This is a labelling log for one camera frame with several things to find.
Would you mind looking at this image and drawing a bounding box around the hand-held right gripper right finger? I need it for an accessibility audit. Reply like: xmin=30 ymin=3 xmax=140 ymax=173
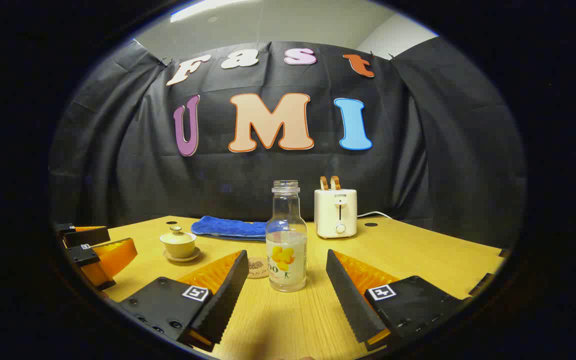
xmin=325 ymin=249 xmax=469 ymax=352

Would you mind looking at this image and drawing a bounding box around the beige teacup lid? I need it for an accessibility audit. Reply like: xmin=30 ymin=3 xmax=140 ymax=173
xmin=160 ymin=226 xmax=198 ymax=246

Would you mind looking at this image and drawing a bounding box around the black backdrop cloth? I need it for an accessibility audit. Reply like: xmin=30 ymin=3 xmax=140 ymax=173
xmin=50 ymin=37 xmax=526 ymax=248

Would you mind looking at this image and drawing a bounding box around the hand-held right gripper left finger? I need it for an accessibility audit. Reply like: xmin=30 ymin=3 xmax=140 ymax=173
xmin=118 ymin=249 xmax=250 ymax=353

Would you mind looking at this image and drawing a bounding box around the clear glass water bottle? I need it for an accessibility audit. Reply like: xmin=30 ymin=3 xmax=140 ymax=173
xmin=266 ymin=180 xmax=309 ymax=293

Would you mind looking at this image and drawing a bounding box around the blue folded towel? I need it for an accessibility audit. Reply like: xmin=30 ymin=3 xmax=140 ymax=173
xmin=190 ymin=215 xmax=269 ymax=242

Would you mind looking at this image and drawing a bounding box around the cream white toaster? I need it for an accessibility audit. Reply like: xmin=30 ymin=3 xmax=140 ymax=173
xmin=314 ymin=188 xmax=358 ymax=239

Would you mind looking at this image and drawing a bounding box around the round cork coaster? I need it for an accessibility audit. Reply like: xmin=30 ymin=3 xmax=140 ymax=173
xmin=245 ymin=256 xmax=271 ymax=280

